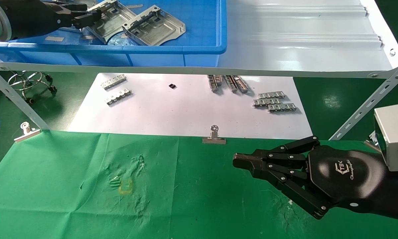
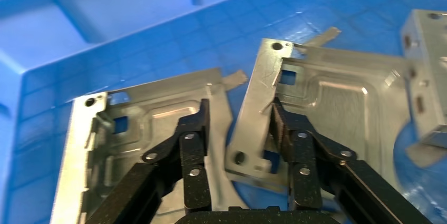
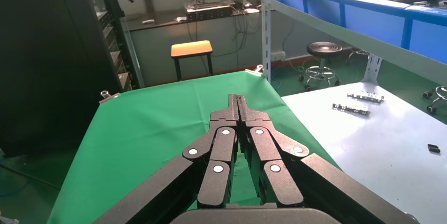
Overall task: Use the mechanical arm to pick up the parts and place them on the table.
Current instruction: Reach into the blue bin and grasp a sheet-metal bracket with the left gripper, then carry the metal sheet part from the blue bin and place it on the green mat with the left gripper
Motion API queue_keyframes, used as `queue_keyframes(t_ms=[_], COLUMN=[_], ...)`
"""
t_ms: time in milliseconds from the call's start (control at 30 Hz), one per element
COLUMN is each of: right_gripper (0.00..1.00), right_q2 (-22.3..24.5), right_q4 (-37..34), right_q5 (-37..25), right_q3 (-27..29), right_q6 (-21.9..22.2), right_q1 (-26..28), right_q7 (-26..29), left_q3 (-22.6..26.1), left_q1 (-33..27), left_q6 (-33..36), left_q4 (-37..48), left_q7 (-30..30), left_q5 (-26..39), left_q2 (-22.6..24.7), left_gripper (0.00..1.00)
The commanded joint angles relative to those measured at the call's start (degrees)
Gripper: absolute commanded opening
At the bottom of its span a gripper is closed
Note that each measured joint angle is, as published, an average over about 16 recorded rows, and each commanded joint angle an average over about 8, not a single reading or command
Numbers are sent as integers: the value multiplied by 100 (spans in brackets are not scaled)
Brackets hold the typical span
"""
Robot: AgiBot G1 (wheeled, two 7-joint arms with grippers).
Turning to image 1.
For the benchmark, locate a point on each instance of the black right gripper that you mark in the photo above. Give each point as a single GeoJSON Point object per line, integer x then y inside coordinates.
{"type": "Point", "coordinates": [348, 179]}

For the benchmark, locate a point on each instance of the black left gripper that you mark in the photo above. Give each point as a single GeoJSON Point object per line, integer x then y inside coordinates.
{"type": "Point", "coordinates": [36, 16]}

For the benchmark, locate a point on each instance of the silver binder clip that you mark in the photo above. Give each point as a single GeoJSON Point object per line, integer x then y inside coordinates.
{"type": "Point", "coordinates": [371, 146]}
{"type": "Point", "coordinates": [26, 134]}
{"type": "Point", "coordinates": [214, 140]}

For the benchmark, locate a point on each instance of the stool wheeled base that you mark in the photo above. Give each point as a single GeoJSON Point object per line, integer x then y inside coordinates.
{"type": "Point", "coordinates": [26, 89]}

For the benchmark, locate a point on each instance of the grey perforated shelf upright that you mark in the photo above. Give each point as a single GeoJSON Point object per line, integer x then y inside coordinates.
{"type": "Point", "coordinates": [16, 99]}
{"type": "Point", "coordinates": [368, 103]}

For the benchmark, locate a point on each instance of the grey metal shelf board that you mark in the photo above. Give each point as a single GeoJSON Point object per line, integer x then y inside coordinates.
{"type": "Point", "coordinates": [301, 49]}

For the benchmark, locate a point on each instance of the blue plastic bin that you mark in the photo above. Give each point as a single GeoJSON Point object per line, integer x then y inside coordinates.
{"type": "Point", "coordinates": [199, 33]}

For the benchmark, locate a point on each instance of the green table cloth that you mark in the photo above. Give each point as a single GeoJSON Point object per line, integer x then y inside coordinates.
{"type": "Point", "coordinates": [119, 205]}

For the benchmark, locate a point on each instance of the small silver metal rail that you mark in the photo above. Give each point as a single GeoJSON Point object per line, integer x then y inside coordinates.
{"type": "Point", "coordinates": [118, 96]}
{"type": "Point", "coordinates": [219, 79]}
{"type": "Point", "coordinates": [242, 84]}
{"type": "Point", "coordinates": [113, 81]}
{"type": "Point", "coordinates": [282, 108]}
{"type": "Point", "coordinates": [231, 84]}
{"type": "Point", "coordinates": [271, 95]}
{"type": "Point", "coordinates": [212, 83]}
{"type": "Point", "coordinates": [266, 103]}

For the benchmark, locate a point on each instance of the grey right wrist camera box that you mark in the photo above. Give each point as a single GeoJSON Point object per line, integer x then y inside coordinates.
{"type": "Point", "coordinates": [394, 132]}

